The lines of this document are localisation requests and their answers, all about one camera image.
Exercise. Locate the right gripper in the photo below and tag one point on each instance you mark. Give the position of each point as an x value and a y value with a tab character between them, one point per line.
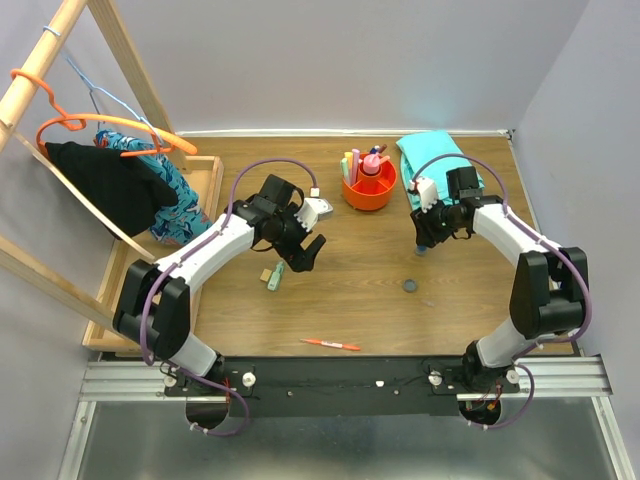
426	234

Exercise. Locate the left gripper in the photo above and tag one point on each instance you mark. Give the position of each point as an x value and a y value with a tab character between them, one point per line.
295	255

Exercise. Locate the small green correction bottle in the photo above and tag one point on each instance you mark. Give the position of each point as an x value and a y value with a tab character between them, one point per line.
276	277

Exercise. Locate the grey round cap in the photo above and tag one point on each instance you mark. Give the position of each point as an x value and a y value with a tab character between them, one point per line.
409	286

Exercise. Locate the green highlighter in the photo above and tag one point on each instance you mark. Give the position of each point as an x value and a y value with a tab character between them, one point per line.
345	168

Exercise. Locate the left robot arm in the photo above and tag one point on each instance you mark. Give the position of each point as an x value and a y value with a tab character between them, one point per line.
154	307

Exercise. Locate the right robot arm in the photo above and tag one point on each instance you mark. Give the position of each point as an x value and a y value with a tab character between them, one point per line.
549	300

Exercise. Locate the orange divided round container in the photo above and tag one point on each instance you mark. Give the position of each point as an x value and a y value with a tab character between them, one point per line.
370	193

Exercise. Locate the teal folded cloth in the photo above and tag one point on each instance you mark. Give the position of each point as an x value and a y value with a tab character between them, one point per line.
418	149

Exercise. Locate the orange pen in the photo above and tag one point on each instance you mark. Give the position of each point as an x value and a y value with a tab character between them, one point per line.
330	344

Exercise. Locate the blue patterned garment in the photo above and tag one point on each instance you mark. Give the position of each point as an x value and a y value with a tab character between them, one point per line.
174	225

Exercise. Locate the wooden tray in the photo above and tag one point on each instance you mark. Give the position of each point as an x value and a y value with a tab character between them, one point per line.
205	179

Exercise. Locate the black garment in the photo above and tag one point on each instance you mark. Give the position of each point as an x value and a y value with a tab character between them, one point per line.
124	189

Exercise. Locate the wooden clothes rack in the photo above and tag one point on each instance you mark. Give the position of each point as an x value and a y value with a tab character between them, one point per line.
62	189

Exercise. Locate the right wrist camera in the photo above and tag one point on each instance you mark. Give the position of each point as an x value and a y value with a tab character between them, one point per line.
423	194

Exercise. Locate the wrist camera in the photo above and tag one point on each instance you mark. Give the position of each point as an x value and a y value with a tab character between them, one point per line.
312	211
423	194

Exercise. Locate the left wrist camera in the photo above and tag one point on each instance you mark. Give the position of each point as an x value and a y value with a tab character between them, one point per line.
312	211

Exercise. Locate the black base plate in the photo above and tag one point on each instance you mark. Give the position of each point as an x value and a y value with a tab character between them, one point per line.
274	387

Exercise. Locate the aluminium rail frame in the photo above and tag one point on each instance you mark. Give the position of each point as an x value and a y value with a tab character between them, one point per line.
559	425

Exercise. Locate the blue wire hanger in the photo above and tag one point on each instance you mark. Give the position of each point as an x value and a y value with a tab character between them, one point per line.
94	99

